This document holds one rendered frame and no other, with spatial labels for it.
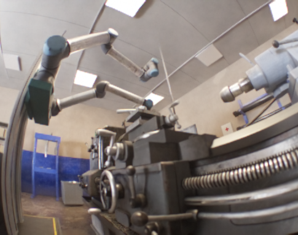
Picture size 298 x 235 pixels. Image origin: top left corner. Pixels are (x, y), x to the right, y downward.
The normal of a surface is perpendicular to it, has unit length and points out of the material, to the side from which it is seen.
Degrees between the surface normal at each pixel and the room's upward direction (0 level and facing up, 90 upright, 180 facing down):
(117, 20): 180
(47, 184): 90
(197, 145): 90
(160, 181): 90
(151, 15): 180
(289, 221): 90
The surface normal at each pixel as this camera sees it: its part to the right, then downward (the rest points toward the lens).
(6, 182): 0.64, -0.37
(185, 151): -0.80, -0.18
